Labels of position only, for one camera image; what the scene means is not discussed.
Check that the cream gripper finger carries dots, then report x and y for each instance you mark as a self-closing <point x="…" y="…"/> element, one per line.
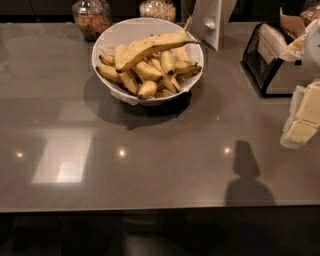
<point x="304" y="116"/>

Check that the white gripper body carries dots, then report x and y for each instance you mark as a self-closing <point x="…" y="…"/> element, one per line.
<point x="312" y="50"/>

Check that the large top banana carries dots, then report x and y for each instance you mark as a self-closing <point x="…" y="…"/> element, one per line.
<point x="158" y="35"/>

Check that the right dark-tipped banana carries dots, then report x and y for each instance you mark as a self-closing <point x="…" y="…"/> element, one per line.
<point x="187" y="67"/>

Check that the upright short banana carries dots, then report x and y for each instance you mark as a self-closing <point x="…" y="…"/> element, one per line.
<point x="167" y="62"/>

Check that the front small banana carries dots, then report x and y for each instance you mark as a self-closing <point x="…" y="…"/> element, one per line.
<point x="147" y="89"/>

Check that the small banana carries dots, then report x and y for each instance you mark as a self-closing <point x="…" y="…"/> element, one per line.
<point x="107" y="59"/>
<point x="147" y="89"/>

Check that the centre banana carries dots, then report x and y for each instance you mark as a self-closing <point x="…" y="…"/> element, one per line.
<point x="147" y="72"/>

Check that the white bowl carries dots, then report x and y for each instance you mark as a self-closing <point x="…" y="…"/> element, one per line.
<point x="118" y="33"/>

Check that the lower left banana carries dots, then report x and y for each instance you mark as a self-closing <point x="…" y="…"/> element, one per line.
<point x="129" y="81"/>

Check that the small left banana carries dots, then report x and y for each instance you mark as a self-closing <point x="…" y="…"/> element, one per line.
<point x="107" y="59"/>

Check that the left edge banana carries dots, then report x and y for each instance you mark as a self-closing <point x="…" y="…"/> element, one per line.
<point x="109" y="73"/>

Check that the brown paper bag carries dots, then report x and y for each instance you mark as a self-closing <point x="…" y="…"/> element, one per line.
<point x="292" y="25"/>

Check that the glass jar light cereal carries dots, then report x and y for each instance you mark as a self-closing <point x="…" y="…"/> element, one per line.
<point x="160" y="9"/>

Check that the glass jar brown nuts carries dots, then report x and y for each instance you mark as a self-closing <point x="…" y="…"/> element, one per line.
<point x="93" y="17"/>

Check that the black wire basket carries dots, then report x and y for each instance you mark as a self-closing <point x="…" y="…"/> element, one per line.
<point x="260" y="60"/>

